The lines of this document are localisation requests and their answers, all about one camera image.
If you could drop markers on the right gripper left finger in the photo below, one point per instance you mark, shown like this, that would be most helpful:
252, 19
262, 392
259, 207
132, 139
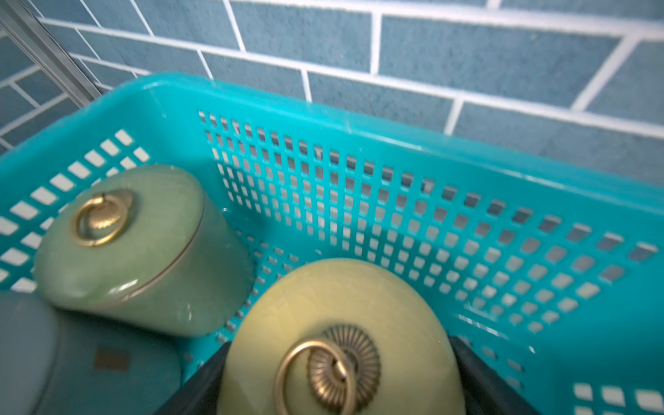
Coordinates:
199, 395

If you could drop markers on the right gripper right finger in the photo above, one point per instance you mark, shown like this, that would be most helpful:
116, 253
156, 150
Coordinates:
485, 392

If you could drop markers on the yellow tea canister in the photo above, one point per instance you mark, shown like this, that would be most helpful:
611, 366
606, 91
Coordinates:
332, 317

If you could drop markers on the blue-grey tea canister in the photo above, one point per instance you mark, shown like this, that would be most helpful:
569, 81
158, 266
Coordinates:
63, 362

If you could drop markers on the green tea canister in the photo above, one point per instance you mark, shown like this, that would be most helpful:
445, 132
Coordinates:
150, 248

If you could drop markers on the teal plastic basket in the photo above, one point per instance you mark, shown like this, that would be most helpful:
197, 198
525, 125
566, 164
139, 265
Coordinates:
551, 274

